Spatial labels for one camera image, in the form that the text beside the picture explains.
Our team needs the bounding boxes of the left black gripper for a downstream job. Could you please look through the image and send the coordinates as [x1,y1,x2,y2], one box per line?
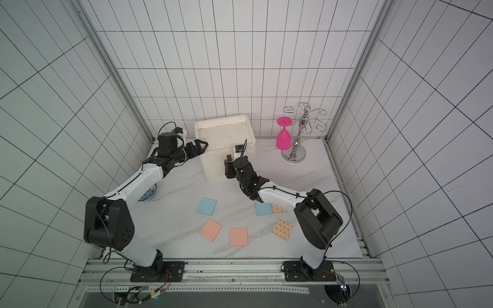
[172,140,209,163]

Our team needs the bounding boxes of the white plastic drawer cabinet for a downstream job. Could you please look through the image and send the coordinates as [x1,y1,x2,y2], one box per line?
[195,114,256,184]

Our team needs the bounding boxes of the patterned sticky notes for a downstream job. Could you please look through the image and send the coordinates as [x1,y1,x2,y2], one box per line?
[271,204,288,214]
[272,218,293,241]

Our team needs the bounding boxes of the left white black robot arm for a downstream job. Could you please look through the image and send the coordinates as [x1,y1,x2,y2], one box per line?
[83,133,208,282]

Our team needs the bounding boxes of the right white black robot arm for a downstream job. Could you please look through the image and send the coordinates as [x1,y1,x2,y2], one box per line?
[224,156,345,282]

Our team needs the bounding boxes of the left blue sticky notes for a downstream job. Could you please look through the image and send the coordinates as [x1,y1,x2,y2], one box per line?
[196,198,217,216]

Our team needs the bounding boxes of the blue sticky notes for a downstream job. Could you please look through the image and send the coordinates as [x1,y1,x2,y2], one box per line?
[254,201,273,216]
[196,198,217,216]

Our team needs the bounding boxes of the right blue sticky notes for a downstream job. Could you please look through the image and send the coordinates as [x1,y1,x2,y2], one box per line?
[254,201,273,216]

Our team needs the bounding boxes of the left pink sticky notes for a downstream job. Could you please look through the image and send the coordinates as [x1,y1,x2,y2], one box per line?
[199,219,222,242]

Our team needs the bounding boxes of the pink sticky notes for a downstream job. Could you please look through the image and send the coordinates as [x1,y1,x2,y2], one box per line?
[229,227,249,247]
[199,219,222,242]

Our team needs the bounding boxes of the right pink sticky notes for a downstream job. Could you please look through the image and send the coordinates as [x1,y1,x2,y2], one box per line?
[229,227,249,247]

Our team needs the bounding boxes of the pink plastic goblet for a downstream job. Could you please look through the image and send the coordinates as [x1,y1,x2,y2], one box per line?
[276,116,293,151]

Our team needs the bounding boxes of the chrome glass holder stand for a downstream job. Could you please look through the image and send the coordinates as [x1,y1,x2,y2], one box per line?
[281,102,328,164]

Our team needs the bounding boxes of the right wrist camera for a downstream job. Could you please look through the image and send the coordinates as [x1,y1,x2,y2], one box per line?
[234,144,247,159]

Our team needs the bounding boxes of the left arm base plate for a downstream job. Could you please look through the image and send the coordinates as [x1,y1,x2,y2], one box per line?
[130,260,186,283]

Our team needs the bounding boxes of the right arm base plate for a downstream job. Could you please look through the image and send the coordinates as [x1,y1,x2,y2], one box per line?
[281,260,337,282]

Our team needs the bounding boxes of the aluminium mounting rail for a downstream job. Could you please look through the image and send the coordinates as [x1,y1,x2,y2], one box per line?
[76,259,390,297]

